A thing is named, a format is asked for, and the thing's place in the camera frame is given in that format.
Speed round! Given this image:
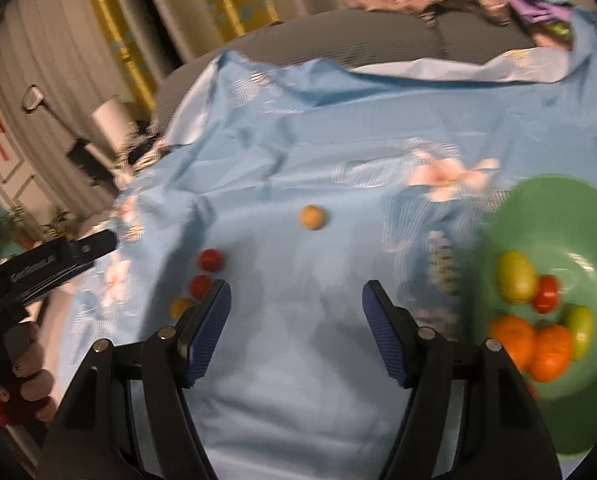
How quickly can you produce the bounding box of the grey sofa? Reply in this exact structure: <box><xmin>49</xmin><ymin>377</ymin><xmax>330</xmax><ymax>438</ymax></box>
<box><xmin>154</xmin><ymin>10</ymin><xmax>533</xmax><ymax>131</ymax></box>

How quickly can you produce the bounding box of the yellow patterned curtain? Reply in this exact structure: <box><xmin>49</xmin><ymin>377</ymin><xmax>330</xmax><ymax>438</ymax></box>
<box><xmin>90</xmin><ymin>0</ymin><xmax>280</xmax><ymax>110</ymax></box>

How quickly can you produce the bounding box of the small red cherry tomato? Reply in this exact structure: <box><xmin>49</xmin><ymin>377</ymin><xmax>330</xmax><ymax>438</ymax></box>
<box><xmin>198</xmin><ymin>248</ymin><xmax>225</xmax><ymax>273</ymax></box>

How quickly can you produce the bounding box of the large orange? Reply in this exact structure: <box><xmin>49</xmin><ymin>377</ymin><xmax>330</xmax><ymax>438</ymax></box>
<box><xmin>527</xmin><ymin>324</ymin><xmax>574</xmax><ymax>382</ymax></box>

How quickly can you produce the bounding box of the light blue floral cloth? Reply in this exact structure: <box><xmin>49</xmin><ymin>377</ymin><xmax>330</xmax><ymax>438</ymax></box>
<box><xmin>41</xmin><ymin>9</ymin><xmax>597</xmax><ymax>479</ymax></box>

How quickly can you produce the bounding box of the large red tomato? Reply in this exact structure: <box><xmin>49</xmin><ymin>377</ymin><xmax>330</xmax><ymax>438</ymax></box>
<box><xmin>531</xmin><ymin>274</ymin><xmax>560</xmax><ymax>314</ymax></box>

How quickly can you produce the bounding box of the grey curtain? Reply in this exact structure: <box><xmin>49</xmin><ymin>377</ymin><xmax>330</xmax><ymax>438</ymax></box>
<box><xmin>0</xmin><ymin>0</ymin><xmax>349</xmax><ymax>220</ymax></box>

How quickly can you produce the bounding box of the tan round longan fruit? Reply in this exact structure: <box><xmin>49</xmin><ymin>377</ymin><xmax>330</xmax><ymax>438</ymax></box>
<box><xmin>298</xmin><ymin>204</ymin><xmax>327</xmax><ymax>231</ymax></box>

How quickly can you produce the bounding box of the purple folded cloth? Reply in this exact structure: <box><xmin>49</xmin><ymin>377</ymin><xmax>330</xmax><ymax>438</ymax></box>
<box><xmin>507</xmin><ymin>0</ymin><xmax>574</xmax><ymax>25</ymax></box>

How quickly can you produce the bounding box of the white table lamp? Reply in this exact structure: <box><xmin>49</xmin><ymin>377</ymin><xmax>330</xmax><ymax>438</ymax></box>
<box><xmin>91</xmin><ymin>96</ymin><xmax>138</xmax><ymax>154</ymax></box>

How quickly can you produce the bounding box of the green tomato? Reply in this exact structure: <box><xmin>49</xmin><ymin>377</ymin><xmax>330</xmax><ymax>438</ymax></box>
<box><xmin>496</xmin><ymin>250</ymin><xmax>538</xmax><ymax>304</ymax></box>
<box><xmin>565</xmin><ymin>304</ymin><xmax>594</xmax><ymax>361</ymax></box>

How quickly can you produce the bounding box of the green plastic bowl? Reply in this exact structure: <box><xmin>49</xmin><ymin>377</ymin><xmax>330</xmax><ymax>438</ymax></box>
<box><xmin>472</xmin><ymin>174</ymin><xmax>597</xmax><ymax>458</ymax></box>

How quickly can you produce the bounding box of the small orange fruit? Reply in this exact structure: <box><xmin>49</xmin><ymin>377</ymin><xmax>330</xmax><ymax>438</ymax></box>
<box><xmin>169</xmin><ymin>297</ymin><xmax>195</xmax><ymax>320</ymax></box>

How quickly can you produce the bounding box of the person left hand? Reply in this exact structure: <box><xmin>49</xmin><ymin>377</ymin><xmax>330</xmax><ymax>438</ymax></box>
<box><xmin>0</xmin><ymin>322</ymin><xmax>56</xmax><ymax>426</ymax></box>

